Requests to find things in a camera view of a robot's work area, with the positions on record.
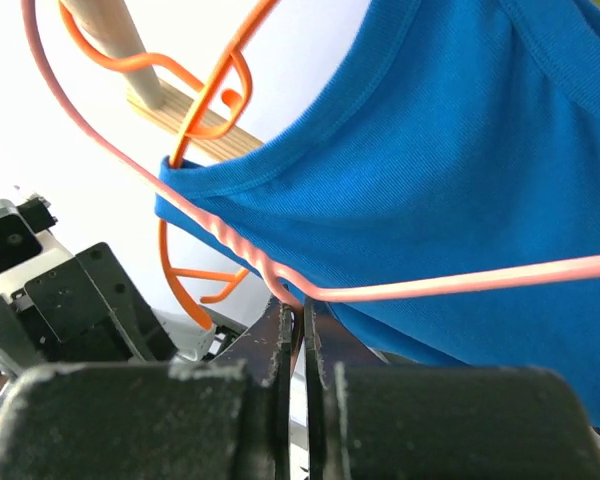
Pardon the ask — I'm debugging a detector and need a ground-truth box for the orange plastic hanger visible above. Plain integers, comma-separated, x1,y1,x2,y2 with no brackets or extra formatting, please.
59,1,276,330

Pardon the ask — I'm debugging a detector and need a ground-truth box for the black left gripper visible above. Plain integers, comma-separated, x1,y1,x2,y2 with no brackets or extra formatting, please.
0,242,293,479

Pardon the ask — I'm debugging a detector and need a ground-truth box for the blue tank top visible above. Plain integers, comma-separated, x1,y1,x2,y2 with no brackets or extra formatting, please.
159,1,600,426

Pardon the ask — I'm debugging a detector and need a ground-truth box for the pink wire hanger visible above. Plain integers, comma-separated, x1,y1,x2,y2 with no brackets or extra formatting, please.
21,1,600,306

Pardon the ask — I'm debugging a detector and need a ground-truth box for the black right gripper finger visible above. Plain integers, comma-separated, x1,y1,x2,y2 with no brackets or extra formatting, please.
304,300,600,479

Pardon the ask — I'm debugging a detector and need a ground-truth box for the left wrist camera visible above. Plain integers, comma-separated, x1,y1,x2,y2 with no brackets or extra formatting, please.
0,195,73,297

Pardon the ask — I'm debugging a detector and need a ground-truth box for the wooden clothes rack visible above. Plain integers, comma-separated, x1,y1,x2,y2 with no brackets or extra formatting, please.
64,1,262,161

